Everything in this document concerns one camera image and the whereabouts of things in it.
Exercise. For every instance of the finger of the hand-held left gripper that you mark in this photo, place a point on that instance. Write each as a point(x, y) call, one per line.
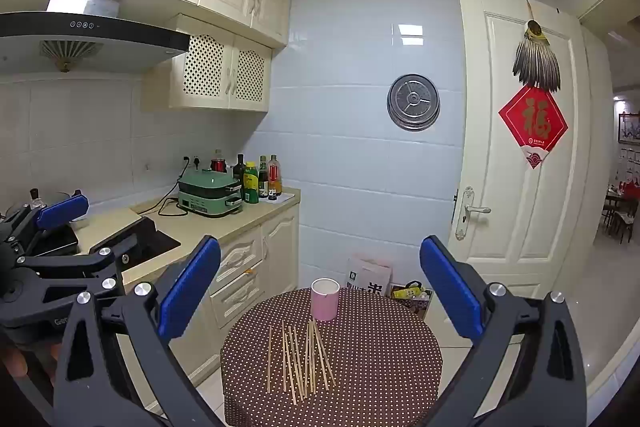
point(75, 264)
point(62, 209)

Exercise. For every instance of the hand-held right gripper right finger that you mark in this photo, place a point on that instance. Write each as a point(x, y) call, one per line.
point(450, 287)

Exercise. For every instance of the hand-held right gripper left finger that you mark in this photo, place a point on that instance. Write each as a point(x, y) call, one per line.
point(192, 287)

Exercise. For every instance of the pink cup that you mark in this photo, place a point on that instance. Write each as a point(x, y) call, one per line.
point(325, 304)

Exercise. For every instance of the bunch of chopsticks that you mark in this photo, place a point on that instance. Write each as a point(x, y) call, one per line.
point(300, 362)

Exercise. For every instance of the person's left hand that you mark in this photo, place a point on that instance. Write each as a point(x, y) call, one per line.
point(15, 362)

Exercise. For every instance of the open box on floor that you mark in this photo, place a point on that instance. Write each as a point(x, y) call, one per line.
point(412, 297)

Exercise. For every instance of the white paper bag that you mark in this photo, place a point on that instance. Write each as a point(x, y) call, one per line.
point(367, 274)

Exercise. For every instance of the green electric cooker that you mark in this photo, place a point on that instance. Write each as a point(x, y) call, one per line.
point(210, 194)

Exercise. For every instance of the cream base cabinet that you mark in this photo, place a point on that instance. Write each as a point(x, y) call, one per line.
point(280, 247)

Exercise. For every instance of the brown dotted tablecloth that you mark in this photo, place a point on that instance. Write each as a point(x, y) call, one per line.
point(375, 357)

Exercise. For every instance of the white panel door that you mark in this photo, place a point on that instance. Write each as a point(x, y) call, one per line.
point(505, 187)

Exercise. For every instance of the yellow green bottle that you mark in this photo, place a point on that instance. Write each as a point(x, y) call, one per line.
point(250, 184)

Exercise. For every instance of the white paper sheet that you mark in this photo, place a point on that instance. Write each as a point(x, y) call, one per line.
point(282, 198)

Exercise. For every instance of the green capped sauce bottle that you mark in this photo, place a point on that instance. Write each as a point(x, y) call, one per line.
point(262, 179)

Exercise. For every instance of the dark glass bottle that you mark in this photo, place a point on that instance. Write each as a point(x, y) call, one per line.
point(239, 167)

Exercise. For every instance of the red sauce bottle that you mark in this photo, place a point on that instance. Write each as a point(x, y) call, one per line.
point(274, 179)

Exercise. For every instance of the black range hood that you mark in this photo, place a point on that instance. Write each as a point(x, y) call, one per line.
point(100, 37)

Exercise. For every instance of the red diamond door decoration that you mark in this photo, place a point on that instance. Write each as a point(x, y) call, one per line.
point(532, 122)

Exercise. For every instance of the dining chairs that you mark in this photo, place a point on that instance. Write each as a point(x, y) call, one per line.
point(622, 207)

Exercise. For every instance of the cream lattice door cabinet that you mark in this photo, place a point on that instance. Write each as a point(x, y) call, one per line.
point(205, 64)

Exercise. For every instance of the hanging feather fan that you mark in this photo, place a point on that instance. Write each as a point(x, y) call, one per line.
point(537, 62)

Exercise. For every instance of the framed wall picture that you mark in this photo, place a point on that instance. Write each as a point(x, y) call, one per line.
point(630, 129)

